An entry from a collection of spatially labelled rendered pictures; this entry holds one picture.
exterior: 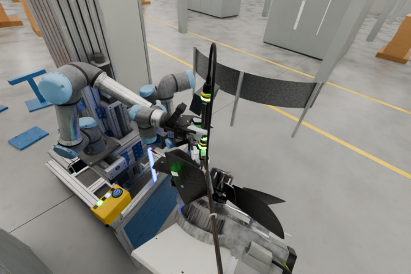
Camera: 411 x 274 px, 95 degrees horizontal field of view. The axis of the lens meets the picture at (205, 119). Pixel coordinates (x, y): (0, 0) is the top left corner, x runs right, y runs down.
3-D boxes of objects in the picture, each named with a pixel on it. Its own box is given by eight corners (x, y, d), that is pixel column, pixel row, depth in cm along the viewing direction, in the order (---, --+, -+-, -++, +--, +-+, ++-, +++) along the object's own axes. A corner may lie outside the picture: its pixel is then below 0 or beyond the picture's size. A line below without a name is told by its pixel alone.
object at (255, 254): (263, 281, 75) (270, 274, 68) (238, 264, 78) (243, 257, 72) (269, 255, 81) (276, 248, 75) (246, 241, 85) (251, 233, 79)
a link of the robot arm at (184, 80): (151, 87, 156) (172, 71, 108) (167, 83, 163) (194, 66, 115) (155, 101, 158) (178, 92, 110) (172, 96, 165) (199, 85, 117)
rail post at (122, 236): (139, 269, 160) (117, 234, 110) (136, 266, 161) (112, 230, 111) (142, 264, 162) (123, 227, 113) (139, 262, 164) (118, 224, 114)
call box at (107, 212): (109, 228, 95) (103, 219, 89) (95, 218, 99) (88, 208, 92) (133, 202, 106) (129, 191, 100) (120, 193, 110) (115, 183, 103)
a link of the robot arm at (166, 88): (155, 79, 102) (171, 153, 123) (174, 75, 107) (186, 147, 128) (148, 76, 111) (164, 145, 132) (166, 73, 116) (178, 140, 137)
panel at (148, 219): (139, 259, 155) (121, 226, 113) (138, 259, 156) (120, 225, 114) (191, 183, 212) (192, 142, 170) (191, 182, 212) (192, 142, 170)
